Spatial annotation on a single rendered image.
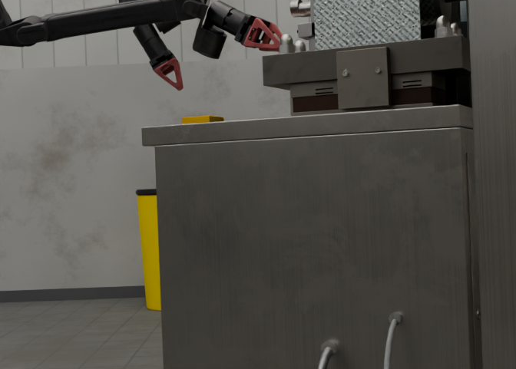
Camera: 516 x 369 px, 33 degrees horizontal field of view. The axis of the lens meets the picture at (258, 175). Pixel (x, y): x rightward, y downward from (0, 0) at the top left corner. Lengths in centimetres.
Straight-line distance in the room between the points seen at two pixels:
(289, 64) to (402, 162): 32
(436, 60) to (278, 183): 37
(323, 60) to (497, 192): 75
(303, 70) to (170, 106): 428
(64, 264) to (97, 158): 76
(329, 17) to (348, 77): 29
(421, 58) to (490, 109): 63
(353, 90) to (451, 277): 39
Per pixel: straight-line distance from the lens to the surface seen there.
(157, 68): 237
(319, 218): 164
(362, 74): 166
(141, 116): 599
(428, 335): 160
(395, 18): 188
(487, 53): 104
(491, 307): 104
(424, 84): 165
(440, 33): 167
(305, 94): 173
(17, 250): 619
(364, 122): 161
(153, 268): 533
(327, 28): 193
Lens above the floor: 78
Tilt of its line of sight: level
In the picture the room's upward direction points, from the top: 2 degrees counter-clockwise
